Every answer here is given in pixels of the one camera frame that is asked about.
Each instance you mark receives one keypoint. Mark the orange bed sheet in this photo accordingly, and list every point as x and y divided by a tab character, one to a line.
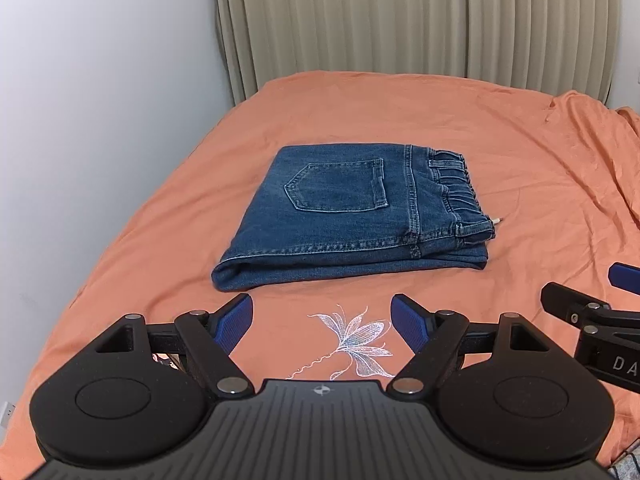
359	276

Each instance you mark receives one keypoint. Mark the white wall socket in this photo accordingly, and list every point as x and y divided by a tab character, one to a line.
6	411

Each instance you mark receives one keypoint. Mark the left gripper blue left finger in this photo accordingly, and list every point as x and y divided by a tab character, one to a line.
205	340

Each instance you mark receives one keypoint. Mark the blue denim jeans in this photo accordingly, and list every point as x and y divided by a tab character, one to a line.
349	209

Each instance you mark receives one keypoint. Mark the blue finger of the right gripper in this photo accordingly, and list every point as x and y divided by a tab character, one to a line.
570	306
624	276

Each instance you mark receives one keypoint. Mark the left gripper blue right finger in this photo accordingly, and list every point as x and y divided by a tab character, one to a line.
439	340

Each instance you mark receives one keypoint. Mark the beige pleated curtain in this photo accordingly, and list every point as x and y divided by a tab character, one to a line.
550	46

